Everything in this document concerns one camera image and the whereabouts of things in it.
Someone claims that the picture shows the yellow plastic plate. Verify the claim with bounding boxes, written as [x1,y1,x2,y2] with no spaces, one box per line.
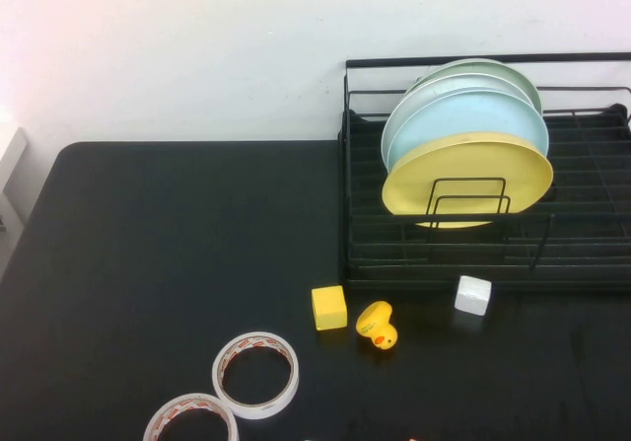
[380,130,555,230]

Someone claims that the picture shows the pale grey plate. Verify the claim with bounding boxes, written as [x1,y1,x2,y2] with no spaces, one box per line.
[380,71,536,166]

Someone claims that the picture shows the light blue plate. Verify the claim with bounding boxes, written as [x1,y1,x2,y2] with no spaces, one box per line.
[386,90,550,172]

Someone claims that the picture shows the pale green plate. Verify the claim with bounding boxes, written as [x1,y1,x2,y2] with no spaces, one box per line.
[417,57,544,114]

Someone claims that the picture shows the yellow cube block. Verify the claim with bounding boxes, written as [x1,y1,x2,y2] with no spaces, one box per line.
[310,284,348,333]

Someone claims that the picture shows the yellow rubber duck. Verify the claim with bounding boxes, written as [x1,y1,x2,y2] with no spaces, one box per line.
[355,300,399,352]

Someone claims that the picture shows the white cube block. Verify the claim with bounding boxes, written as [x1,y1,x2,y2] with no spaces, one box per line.
[453,274,493,318]

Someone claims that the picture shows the white double-sided tape roll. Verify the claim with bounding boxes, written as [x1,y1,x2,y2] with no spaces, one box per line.
[211,331,301,421]
[142,393,241,441]

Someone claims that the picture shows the black wire dish rack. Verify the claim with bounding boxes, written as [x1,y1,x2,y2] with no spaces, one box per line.
[336,51,631,292]

